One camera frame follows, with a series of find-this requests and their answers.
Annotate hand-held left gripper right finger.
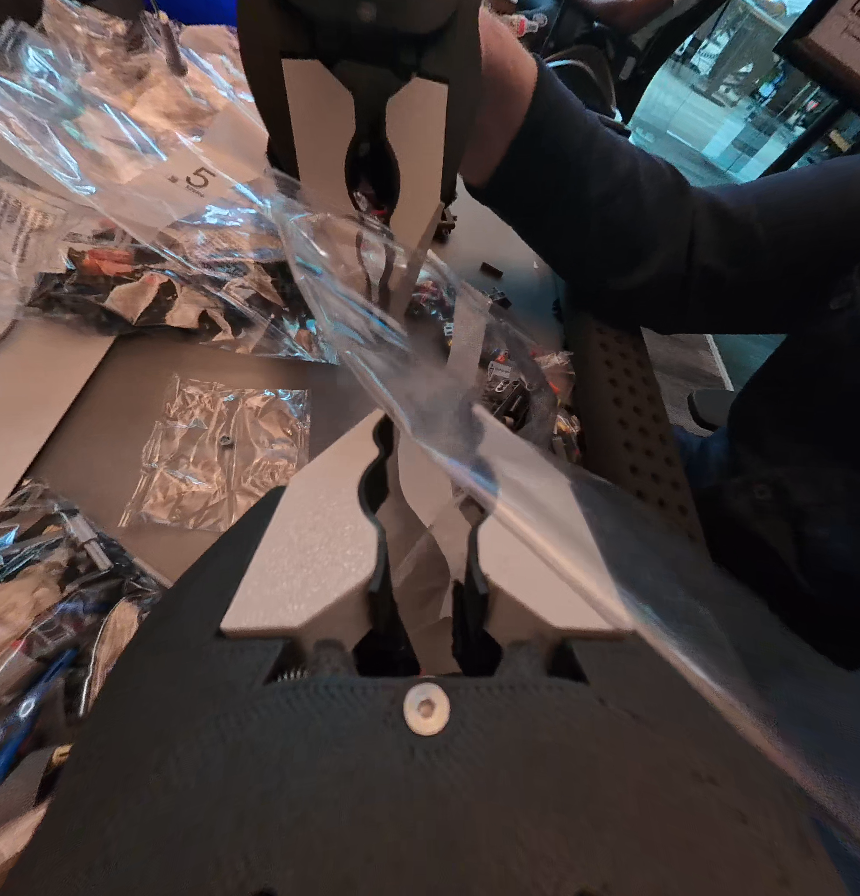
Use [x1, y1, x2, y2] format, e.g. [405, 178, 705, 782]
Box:
[453, 408, 638, 674]

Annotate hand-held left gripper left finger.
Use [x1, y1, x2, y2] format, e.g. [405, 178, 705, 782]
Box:
[220, 410, 397, 643]

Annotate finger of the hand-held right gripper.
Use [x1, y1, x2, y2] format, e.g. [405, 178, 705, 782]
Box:
[281, 58, 393, 307]
[386, 76, 453, 317]

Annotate large clear plastic bag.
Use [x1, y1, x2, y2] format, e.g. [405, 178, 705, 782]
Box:
[265, 167, 860, 813]

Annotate person's right forearm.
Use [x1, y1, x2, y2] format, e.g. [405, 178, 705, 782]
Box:
[465, 56, 860, 338]

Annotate person's right hand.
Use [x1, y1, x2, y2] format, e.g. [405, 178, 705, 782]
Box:
[460, 9, 540, 188]

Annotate small crumpled clear bag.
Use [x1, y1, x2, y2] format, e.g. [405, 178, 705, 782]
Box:
[118, 374, 312, 534]

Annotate blue plastic bin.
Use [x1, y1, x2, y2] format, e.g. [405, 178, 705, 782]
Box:
[139, 0, 240, 29]

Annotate clear bag of mixed pieces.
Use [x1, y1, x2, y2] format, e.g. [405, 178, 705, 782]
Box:
[0, 479, 169, 793]

